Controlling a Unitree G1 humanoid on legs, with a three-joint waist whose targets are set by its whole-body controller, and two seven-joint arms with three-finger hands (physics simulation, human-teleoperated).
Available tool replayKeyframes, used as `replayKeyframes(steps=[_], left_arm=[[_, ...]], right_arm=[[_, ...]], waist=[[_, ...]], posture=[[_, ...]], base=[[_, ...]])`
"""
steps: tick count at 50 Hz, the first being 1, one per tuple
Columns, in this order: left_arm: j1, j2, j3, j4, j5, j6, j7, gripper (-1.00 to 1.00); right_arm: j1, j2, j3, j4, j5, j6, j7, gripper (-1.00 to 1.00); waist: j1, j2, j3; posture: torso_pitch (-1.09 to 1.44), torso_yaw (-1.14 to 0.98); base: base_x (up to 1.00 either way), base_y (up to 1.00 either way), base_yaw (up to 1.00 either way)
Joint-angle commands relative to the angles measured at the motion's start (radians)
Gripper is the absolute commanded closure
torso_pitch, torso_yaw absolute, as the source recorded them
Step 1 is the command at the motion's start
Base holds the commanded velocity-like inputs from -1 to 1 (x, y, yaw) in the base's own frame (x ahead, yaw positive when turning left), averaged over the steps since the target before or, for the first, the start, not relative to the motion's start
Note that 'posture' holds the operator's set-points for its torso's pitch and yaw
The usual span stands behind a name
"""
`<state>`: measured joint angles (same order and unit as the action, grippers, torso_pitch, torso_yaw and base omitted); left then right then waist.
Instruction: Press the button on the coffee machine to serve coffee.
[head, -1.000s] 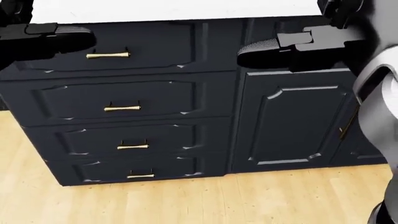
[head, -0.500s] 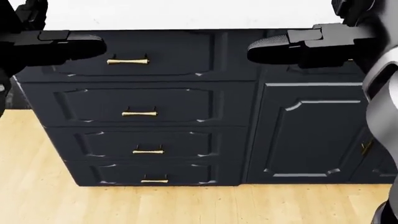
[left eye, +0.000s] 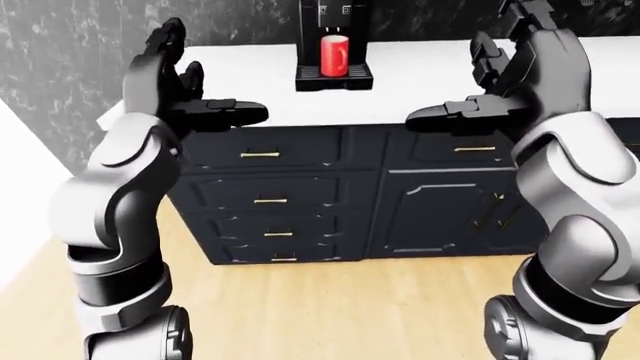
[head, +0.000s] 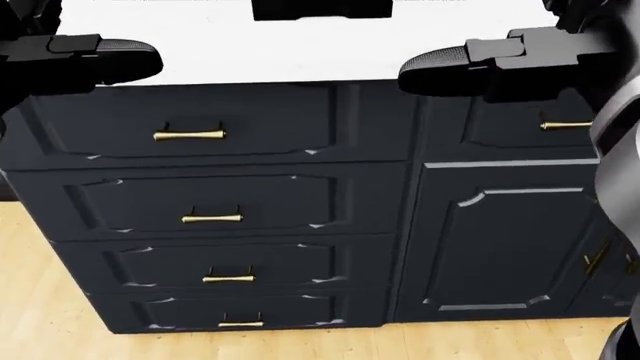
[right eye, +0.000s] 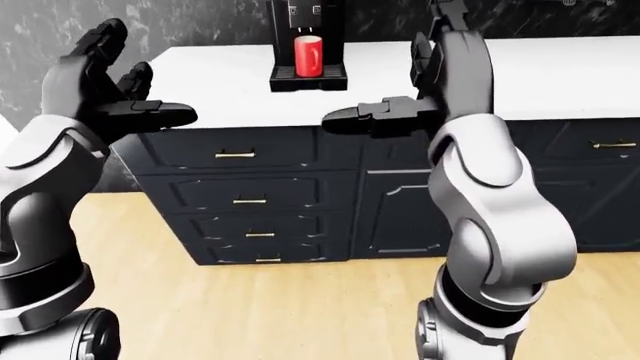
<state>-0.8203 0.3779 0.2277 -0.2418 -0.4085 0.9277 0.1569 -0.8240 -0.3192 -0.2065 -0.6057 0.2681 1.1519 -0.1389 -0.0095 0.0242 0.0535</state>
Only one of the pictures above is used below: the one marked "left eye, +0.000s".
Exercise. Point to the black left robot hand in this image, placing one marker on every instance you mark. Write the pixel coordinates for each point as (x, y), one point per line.
(150, 80)

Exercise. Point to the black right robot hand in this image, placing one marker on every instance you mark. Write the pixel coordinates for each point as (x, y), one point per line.
(550, 67)

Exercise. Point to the black coffee machine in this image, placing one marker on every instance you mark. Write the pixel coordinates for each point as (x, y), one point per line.
(333, 45)

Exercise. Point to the red mug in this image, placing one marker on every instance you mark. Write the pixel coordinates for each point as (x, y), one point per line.
(334, 55)

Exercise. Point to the dark blue kitchen cabinet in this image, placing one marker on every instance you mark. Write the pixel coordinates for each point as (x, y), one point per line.
(350, 195)

